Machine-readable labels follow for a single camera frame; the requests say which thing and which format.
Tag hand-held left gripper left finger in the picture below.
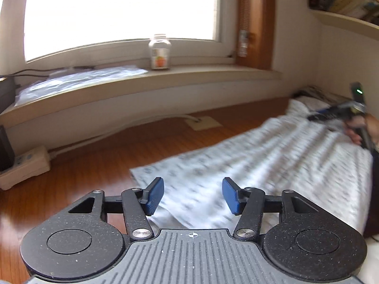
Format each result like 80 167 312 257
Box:
68 177 165 241

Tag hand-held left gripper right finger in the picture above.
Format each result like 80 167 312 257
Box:
223 177 319 240

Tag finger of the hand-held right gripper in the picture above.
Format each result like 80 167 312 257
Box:
307 101 355 122

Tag white patterned pajama shirt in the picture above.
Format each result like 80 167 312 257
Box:
130 98 374 237

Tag person's right hand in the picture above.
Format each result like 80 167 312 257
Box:
343 115 371 146

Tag grey printed sweatshirt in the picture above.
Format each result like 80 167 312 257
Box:
292 86 350 107

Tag beige socket plate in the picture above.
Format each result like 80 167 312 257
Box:
185 117 222 131

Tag row of books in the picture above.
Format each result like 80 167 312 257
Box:
307 0 379 26

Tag beige window sill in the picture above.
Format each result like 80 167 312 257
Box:
0 65 283 131

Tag beige power strip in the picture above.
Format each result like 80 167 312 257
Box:
0 146 51 190

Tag clear plastic bag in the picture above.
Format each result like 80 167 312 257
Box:
13 65 149 107

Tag clear jar with orange label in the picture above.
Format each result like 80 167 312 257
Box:
148 34 172 71

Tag black power adapter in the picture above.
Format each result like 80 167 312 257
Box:
0 124 15 172

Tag white framed window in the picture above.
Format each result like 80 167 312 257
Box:
0 0 240 66

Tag white wall shelf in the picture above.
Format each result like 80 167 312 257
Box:
308 6 379 40

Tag wooden window frame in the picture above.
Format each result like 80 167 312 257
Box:
235 0 276 71

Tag black cable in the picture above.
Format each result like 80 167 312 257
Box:
0 65 92 79

